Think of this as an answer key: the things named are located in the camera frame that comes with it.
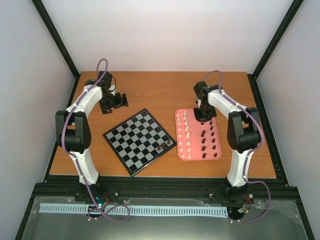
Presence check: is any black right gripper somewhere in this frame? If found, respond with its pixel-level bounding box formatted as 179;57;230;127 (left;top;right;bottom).
193;102;217;123

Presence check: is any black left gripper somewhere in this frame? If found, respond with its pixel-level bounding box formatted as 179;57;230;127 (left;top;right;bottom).
100;93;129;115

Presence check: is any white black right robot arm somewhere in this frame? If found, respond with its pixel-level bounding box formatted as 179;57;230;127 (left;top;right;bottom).
193;81;263;188

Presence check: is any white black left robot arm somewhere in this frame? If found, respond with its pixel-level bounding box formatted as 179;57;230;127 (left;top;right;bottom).
55;71;129;202

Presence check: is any pink plastic tray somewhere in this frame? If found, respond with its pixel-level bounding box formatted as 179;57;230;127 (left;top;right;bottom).
175;108;222;161

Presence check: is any black white chessboard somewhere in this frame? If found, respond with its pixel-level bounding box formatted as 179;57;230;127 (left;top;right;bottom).
103;108;177;177

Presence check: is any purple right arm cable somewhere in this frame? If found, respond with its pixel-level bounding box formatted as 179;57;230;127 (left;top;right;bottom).
201;70;272;223

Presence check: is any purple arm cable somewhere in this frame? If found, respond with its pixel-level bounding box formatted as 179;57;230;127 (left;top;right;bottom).
201;70;272;223
61;58;131;223

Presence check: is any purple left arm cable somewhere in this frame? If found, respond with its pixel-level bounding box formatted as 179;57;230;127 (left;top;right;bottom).
61;58;131;223

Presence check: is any black left frame post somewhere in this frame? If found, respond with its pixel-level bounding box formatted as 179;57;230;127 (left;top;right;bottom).
31;0;80;78

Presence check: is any black aluminium frame base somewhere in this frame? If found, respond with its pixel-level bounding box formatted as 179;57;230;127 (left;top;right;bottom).
16;74;314;240

